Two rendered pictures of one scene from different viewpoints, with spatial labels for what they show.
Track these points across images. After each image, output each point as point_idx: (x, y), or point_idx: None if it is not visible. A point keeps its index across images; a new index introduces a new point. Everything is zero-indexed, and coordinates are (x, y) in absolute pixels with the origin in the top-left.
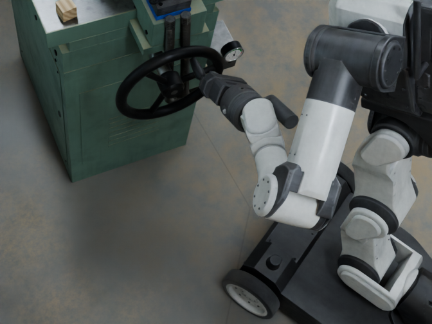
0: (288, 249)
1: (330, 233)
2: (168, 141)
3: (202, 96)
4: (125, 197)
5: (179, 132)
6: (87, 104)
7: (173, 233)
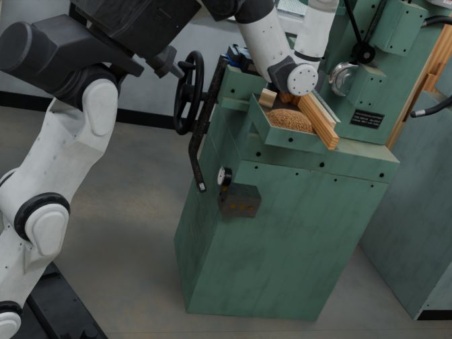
0: (42, 285)
1: (35, 331)
2: (188, 282)
3: (181, 128)
4: (151, 260)
5: (192, 282)
6: (205, 150)
7: (107, 274)
